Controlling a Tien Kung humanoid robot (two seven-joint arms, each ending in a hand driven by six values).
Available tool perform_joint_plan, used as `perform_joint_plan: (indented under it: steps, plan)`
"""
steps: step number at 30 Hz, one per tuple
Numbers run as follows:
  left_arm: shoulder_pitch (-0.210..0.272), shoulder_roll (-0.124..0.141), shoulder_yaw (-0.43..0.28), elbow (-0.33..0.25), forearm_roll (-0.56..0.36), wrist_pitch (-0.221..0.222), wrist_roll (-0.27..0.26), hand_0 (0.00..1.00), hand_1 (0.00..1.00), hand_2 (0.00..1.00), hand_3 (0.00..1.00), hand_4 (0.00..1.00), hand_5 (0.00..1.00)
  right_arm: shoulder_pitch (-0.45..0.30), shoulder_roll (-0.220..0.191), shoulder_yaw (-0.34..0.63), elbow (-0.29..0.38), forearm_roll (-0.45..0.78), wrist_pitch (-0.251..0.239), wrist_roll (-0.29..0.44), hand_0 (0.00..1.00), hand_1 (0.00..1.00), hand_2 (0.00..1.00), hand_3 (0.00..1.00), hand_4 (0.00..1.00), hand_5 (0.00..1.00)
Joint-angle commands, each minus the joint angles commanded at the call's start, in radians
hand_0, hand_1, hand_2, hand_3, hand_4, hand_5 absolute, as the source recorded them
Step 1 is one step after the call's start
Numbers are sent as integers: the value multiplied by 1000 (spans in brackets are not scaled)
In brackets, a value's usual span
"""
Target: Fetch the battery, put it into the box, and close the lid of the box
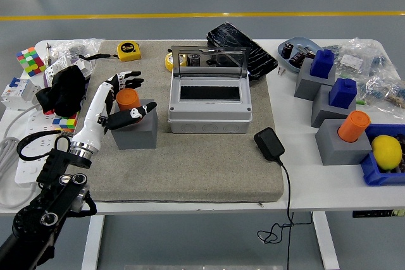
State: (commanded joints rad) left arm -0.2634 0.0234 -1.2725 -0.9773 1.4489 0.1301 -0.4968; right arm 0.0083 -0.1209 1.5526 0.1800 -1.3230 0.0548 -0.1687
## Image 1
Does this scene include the grey-brown mat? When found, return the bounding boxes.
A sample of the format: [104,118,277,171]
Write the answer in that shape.
[59,39,285,204]

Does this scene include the clear bag of parts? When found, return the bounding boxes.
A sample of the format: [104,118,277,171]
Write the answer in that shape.
[47,37,105,62]

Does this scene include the black power adapter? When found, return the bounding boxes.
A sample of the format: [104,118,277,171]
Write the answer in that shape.
[254,127,285,166]

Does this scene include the yellow square tape measure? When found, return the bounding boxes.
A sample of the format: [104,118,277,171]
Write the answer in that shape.
[78,40,142,63]

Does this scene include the yellow round tape measure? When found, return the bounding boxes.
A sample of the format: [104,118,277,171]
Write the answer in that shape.
[165,51,188,73]

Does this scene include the grey electrical box clear lid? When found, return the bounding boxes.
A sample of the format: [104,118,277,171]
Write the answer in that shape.
[167,45,253,134]

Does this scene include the white switch module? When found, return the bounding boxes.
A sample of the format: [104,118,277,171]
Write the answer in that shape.
[74,56,95,78]

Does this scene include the black cloth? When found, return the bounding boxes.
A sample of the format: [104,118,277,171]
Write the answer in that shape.
[35,64,88,116]

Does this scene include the black table control panel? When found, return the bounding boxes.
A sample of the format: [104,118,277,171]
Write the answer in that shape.
[352,209,405,219]

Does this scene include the yellow lemon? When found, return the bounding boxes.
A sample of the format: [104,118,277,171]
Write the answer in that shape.
[371,135,403,171]

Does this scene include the blue plastic block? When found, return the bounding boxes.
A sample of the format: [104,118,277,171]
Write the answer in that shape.
[309,49,336,80]
[328,77,358,109]

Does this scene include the blue plastic bin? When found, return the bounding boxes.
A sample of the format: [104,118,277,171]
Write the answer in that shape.
[359,123,405,187]

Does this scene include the black cracked glossy case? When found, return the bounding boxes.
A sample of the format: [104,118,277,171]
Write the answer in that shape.
[207,22,279,82]

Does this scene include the dark grapes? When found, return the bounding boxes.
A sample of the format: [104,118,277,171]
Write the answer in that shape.
[394,133,405,175]

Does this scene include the black adapter cord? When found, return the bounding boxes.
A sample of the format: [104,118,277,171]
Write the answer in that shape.
[256,156,313,270]

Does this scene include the blue-grey oval dish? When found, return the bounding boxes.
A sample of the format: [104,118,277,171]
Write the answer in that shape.
[277,36,320,74]

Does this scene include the grey-white power cable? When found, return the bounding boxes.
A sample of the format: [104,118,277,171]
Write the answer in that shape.
[0,105,39,211]

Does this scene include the clear bag of components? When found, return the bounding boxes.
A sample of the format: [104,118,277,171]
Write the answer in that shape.
[357,70,405,119]
[322,37,399,78]

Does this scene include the grey block with round hole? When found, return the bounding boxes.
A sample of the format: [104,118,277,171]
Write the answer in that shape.
[110,99,158,150]

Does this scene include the white labelled package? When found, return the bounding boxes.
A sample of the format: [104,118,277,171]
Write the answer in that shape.
[44,54,73,89]

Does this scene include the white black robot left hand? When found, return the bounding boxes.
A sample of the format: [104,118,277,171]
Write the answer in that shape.
[70,70,158,154]

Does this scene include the white circuit breaker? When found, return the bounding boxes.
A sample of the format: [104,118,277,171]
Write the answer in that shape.
[1,77,42,111]

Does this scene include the white table leg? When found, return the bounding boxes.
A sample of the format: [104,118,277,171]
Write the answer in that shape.
[81,215,106,270]
[311,211,341,270]

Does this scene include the colourful puzzle cube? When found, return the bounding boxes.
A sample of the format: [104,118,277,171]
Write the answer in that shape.
[52,113,78,133]
[15,46,45,78]

